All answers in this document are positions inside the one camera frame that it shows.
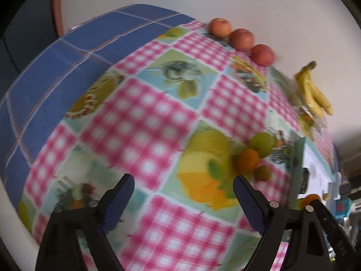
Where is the teal toy box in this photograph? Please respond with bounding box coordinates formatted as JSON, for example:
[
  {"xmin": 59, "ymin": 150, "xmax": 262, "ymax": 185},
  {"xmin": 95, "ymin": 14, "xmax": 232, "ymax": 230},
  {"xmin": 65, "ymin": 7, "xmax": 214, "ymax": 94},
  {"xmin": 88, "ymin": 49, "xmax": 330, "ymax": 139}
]
[{"xmin": 335, "ymin": 198, "xmax": 352, "ymax": 220}]

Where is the small brown kiwi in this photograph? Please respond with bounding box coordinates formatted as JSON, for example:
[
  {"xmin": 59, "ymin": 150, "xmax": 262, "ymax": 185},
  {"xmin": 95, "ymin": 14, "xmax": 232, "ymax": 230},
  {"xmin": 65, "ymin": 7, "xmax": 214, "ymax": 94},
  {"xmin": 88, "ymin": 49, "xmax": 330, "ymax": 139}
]
[
  {"xmin": 322, "ymin": 193, "xmax": 330, "ymax": 201},
  {"xmin": 254, "ymin": 165, "xmax": 272, "ymax": 182}
]

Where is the blue plaid undercloth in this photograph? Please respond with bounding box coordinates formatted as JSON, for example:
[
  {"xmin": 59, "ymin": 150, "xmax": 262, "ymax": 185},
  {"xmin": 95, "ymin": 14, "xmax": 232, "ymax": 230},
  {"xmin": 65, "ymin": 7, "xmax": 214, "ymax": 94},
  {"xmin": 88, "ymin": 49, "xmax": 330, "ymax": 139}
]
[{"xmin": 1, "ymin": 4, "xmax": 192, "ymax": 191}]

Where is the left red apple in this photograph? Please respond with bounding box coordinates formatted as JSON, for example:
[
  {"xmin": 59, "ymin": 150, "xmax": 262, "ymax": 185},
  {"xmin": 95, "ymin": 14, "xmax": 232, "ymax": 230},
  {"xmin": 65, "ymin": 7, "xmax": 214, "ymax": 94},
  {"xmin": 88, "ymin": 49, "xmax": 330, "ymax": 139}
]
[{"xmin": 208, "ymin": 18, "xmax": 232, "ymax": 39}]

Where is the pink checkered fruit tablecloth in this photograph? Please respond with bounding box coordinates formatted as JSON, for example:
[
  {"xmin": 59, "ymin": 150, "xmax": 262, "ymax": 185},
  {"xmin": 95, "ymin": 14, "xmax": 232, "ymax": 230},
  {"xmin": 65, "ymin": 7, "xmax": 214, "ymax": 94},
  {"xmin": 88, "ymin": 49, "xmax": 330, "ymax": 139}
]
[{"xmin": 18, "ymin": 21, "xmax": 333, "ymax": 270}]

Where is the orange tangerine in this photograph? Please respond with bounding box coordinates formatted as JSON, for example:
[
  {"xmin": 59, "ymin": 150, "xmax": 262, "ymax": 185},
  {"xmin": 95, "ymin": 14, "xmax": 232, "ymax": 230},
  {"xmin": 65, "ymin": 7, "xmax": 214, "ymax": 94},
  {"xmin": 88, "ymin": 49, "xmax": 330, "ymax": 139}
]
[{"xmin": 235, "ymin": 148, "xmax": 261, "ymax": 174}]

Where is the orange in tray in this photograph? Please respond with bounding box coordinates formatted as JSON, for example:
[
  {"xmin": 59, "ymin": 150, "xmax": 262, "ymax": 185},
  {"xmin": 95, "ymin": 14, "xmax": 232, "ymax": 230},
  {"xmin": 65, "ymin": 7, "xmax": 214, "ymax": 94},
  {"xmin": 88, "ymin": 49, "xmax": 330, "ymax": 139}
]
[{"xmin": 300, "ymin": 194, "xmax": 322, "ymax": 210}]

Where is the red apple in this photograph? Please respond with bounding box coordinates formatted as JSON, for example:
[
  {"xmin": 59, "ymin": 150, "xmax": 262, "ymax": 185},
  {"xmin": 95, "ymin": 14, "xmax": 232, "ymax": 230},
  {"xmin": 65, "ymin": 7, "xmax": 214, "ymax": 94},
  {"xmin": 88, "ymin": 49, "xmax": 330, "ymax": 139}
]
[
  {"xmin": 250, "ymin": 44, "xmax": 275, "ymax": 67},
  {"xmin": 229, "ymin": 28, "xmax": 255, "ymax": 52},
  {"xmin": 208, "ymin": 18, "xmax": 232, "ymax": 39}
]

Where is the right red apple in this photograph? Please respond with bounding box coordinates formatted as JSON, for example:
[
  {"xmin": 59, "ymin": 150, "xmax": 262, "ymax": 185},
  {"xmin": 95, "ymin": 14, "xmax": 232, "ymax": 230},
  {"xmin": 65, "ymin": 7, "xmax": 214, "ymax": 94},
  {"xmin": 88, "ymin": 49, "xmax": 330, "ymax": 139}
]
[{"xmin": 250, "ymin": 44, "xmax": 275, "ymax": 67}]

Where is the middle red apple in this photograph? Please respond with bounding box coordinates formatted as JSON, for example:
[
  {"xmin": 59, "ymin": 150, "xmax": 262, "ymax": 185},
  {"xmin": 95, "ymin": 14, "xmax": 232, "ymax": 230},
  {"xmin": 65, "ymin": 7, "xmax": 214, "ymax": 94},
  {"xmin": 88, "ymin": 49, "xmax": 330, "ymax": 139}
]
[{"xmin": 229, "ymin": 28, "xmax": 255, "ymax": 52}]

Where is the yellow banana bunch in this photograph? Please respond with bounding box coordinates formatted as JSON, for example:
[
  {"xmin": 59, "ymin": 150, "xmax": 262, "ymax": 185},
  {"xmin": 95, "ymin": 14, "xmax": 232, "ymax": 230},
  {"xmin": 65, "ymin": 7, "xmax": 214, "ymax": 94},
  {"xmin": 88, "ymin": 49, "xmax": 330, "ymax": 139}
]
[{"xmin": 294, "ymin": 61, "xmax": 333, "ymax": 119}]

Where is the white tray teal rim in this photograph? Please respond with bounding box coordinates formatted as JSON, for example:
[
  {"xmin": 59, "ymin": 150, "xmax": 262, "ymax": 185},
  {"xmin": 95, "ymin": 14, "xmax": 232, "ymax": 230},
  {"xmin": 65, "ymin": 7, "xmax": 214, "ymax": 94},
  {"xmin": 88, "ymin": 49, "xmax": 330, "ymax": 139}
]
[{"xmin": 287, "ymin": 137, "xmax": 337, "ymax": 213}]

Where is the clear plastic fruit container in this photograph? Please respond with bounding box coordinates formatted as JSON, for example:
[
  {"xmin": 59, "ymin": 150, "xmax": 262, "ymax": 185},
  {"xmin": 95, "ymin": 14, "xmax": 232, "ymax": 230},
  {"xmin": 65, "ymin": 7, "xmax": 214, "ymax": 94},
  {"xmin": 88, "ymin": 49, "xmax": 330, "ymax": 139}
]
[{"xmin": 285, "ymin": 79, "xmax": 327, "ymax": 139}]

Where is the green apple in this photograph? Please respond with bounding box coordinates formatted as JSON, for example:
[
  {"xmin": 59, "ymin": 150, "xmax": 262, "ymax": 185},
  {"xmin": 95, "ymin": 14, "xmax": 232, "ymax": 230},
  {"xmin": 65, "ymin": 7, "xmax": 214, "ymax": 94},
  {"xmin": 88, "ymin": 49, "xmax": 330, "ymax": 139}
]
[{"xmin": 248, "ymin": 131, "xmax": 276, "ymax": 159}]

